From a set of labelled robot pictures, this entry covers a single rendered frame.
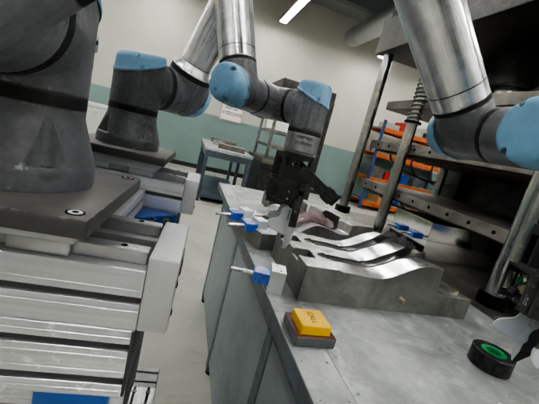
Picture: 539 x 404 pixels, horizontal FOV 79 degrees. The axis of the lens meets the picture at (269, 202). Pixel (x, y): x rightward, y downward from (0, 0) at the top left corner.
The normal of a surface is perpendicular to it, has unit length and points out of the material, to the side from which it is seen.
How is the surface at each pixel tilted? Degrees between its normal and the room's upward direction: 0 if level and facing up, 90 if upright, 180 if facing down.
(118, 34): 90
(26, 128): 73
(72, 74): 90
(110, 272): 90
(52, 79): 90
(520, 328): 105
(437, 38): 119
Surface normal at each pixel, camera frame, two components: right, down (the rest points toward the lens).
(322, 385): 0.25, -0.95
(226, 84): -0.54, 0.04
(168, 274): 0.17, 0.24
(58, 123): 0.90, -0.01
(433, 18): -0.43, 0.54
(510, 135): -0.95, -0.18
